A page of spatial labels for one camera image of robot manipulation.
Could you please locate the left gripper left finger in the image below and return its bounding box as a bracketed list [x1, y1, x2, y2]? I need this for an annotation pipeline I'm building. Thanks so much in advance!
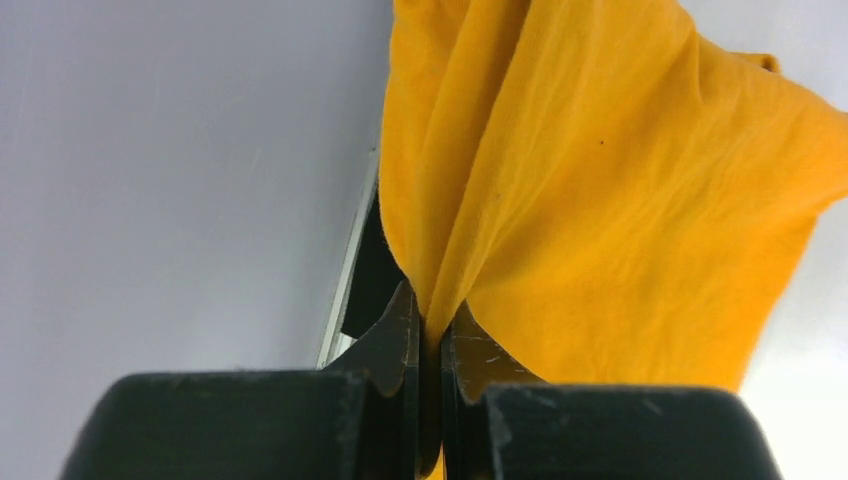
[61, 282, 420, 479]

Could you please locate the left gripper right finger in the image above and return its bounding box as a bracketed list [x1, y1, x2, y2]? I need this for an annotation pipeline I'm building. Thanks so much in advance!
[441, 307, 780, 479]

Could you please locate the orange t-shirt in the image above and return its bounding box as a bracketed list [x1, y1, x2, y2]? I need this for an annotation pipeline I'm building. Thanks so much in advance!
[379, 1, 847, 392]

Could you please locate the folded black t-shirt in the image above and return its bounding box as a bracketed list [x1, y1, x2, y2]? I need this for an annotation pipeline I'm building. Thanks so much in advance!
[341, 192, 405, 339]

